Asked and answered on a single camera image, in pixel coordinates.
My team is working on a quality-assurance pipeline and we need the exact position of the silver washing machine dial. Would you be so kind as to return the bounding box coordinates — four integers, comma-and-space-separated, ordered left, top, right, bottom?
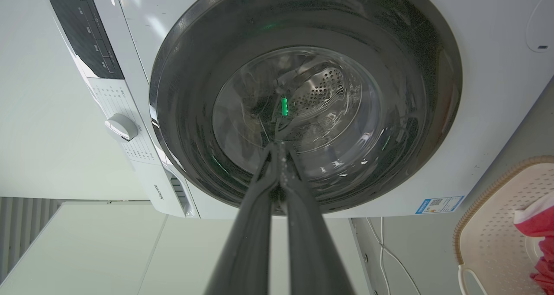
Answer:
104, 113, 139, 143

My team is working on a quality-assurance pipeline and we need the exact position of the blue energy label sticker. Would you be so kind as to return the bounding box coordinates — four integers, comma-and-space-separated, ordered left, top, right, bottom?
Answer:
415, 195, 465, 215

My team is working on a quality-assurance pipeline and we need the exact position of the red and white garment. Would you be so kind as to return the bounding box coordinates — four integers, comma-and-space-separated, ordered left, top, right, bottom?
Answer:
513, 194, 554, 295

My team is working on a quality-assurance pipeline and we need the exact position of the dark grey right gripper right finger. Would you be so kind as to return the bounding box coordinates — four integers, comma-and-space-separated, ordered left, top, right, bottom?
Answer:
277, 141, 356, 295

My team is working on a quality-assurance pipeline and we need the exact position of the beige perforated laundry basket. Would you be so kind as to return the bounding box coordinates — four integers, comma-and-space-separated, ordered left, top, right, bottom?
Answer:
453, 156, 554, 295

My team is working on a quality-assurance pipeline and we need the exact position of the white power cable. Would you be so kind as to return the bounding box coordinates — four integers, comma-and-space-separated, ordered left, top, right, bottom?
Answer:
366, 217, 421, 295

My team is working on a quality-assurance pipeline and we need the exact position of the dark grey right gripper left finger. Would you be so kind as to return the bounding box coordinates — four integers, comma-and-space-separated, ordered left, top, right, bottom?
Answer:
203, 142, 280, 295

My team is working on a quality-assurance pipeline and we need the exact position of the round dark washing machine door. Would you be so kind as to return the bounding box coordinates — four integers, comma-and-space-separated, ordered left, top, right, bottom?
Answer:
149, 0, 463, 217

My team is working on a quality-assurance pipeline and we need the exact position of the white front-load washing machine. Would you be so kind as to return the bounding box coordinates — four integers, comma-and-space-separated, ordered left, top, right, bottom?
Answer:
42, 0, 554, 219

